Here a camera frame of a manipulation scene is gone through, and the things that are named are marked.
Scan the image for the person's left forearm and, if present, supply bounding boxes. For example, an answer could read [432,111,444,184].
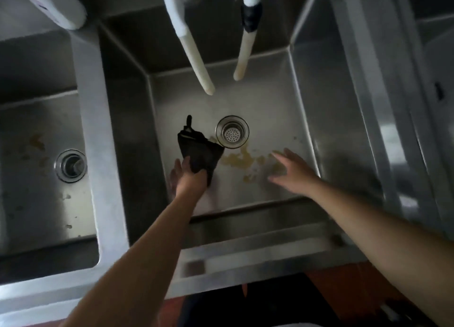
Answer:
[60,188,208,327]

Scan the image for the person's dark trousers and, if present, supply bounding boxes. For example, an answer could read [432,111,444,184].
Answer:
[177,273,343,327]

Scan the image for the round metal drain strainer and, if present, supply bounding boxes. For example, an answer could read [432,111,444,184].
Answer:
[216,116,249,149]

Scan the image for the plain white faucet hose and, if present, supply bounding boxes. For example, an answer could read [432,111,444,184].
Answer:
[159,0,216,96]

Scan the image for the black cloth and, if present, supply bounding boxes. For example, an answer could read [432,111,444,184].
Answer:
[177,115,225,188]

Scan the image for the person's left hand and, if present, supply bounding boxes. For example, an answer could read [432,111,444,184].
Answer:
[174,156,210,200]

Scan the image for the person's right forearm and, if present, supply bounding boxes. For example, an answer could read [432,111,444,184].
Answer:
[309,179,454,327]

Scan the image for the white plastic faucet spout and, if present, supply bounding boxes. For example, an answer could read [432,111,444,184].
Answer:
[9,0,88,31]

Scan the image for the stainless steel counter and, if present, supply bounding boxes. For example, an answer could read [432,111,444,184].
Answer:
[321,0,454,239]

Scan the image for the round metal drain with stopper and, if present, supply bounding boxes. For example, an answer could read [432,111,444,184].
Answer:
[55,149,88,184]

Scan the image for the person's right hand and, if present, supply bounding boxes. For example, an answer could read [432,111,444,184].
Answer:
[268,148,322,198]

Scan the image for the white faucet hose black tape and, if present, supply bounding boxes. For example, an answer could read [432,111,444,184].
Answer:
[233,0,263,82]

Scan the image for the stainless steel double sink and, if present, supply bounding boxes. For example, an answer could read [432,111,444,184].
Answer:
[0,0,391,327]

